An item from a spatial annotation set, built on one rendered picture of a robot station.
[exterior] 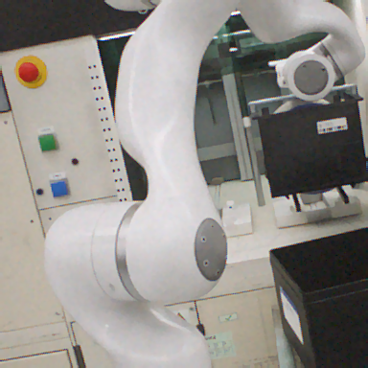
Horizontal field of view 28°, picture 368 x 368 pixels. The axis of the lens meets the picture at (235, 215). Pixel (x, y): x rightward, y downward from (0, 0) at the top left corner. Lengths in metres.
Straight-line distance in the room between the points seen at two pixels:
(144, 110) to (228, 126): 1.58
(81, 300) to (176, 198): 0.18
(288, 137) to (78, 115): 0.44
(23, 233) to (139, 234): 0.86
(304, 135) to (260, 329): 0.45
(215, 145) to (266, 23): 1.26
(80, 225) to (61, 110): 0.74
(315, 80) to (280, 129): 0.25
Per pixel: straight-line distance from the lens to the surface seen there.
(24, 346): 1.74
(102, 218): 0.85
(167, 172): 0.82
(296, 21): 1.25
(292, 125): 1.53
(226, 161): 2.46
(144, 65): 0.90
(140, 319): 0.90
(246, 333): 1.66
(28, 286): 1.68
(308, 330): 1.20
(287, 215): 1.77
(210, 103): 2.42
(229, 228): 1.78
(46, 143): 1.58
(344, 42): 1.32
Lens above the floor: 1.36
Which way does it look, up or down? 14 degrees down
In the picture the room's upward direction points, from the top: 11 degrees counter-clockwise
